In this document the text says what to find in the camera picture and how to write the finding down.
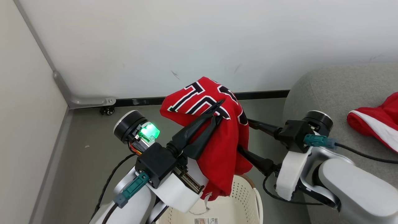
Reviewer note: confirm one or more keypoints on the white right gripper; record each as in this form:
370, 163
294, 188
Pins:
292, 174

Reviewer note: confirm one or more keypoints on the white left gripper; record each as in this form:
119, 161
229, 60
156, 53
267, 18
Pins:
180, 193

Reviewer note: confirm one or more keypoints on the red basketball jersey black numerals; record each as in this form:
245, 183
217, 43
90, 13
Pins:
224, 149

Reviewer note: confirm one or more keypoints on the red garment with white band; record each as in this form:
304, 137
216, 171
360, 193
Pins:
379, 121

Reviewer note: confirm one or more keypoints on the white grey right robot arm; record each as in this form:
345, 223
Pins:
357, 189

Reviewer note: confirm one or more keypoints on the pink perforated laundry basket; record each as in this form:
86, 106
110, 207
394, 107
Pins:
239, 205

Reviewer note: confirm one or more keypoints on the white printed basket label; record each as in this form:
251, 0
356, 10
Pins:
206, 221

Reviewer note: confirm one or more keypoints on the black skirting strip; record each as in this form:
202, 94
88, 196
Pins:
146, 101

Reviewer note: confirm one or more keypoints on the small black caster wheel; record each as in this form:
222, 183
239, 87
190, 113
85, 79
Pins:
108, 110

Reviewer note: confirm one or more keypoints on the grey fabric sofa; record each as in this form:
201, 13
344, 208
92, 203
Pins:
342, 90

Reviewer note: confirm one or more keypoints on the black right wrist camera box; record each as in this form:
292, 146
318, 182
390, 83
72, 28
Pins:
295, 135

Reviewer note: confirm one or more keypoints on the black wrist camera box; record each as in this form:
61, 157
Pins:
155, 163
295, 135

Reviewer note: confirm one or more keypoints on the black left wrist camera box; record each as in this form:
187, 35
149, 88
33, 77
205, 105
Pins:
155, 163

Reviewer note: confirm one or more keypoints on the grey metal partition frame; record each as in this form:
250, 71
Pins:
84, 102

